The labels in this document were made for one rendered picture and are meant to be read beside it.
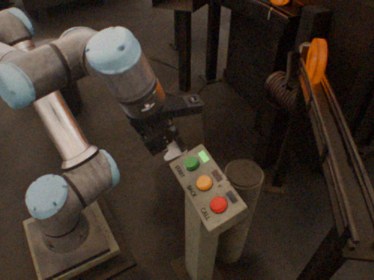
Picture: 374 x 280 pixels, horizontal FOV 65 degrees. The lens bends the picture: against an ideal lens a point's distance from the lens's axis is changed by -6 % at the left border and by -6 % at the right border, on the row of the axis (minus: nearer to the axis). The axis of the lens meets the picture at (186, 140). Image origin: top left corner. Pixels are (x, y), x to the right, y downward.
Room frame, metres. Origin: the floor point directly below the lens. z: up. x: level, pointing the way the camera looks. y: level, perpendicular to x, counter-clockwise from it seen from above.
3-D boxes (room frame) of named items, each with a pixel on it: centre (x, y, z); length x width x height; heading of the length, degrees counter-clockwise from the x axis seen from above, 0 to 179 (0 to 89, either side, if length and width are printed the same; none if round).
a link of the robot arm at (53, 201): (0.61, 0.47, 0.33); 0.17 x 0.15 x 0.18; 136
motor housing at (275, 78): (1.07, -0.44, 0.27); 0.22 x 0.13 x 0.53; 25
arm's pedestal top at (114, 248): (0.60, 0.48, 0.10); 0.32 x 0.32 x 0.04; 31
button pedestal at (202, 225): (0.50, -0.05, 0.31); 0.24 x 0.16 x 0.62; 25
